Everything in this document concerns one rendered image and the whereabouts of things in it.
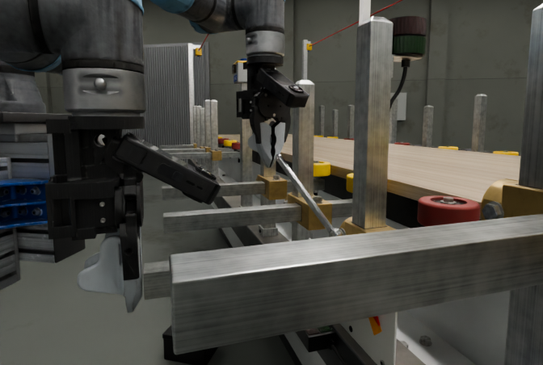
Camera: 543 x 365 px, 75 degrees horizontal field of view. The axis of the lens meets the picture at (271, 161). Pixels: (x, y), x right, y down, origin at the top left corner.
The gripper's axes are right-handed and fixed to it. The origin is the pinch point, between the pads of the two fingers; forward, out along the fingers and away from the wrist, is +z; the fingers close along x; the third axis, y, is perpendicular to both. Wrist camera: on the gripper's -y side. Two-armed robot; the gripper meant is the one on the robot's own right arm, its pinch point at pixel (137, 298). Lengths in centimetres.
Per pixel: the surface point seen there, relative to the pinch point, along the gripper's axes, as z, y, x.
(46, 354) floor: 83, 47, -128
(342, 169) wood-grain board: -7, -49, -42
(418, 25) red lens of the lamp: -32.3, -36.5, -0.9
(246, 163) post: -5, -32, -78
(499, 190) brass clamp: -13.7, -29.9, 18.0
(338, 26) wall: -204, -343, -598
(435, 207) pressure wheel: -7.9, -38.6, 1.7
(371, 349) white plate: 11.2, -29.3, 1.5
